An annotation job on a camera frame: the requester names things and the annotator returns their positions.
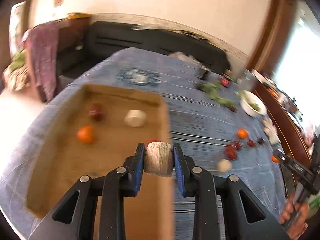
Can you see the clear glass jar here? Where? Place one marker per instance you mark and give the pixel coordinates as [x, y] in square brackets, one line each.
[247, 80]

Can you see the dark red jujube date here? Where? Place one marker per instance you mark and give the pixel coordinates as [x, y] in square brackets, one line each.
[96, 112]

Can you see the small orange tangerine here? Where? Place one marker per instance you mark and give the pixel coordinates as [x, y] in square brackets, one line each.
[242, 133]

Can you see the large orange tangerine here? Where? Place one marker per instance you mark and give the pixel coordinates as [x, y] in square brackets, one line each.
[275, 160]

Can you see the green cloth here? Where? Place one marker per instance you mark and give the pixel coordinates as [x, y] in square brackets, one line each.
[18, 61]

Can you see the dark purple plum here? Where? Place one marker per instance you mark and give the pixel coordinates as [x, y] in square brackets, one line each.
[260, 141]

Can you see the black leather sofa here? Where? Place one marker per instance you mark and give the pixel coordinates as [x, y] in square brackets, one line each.
[102, 39]

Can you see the white knit work glove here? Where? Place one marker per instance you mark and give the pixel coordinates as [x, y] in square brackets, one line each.
[270, 130]

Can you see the white plastic bowl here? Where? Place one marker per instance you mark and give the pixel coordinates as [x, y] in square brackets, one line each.
[251, 104]

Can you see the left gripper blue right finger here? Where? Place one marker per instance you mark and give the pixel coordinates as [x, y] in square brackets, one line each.
[226, 201]

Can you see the blue plaid tablecloth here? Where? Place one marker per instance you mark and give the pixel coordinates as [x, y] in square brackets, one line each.
[192, 114]

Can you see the purple floral cloth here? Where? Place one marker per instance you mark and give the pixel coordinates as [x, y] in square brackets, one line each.
[40, 53]

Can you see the red labelled jar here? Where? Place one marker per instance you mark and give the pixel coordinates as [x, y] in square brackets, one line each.
[225, 81]

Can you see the brown cardboard tray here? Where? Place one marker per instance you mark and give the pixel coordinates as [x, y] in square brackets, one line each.
[63, 159]

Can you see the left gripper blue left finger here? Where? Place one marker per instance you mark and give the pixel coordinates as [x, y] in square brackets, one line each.
[73, 216]

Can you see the brown patterned blanket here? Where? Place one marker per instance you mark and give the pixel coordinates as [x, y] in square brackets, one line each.
[16, 80]

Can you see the orange tangerine in tray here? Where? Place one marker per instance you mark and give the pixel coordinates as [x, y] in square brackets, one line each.
[86, 135]

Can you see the green leafy vegetable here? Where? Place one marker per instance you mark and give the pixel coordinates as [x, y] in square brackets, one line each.
[212, 90]

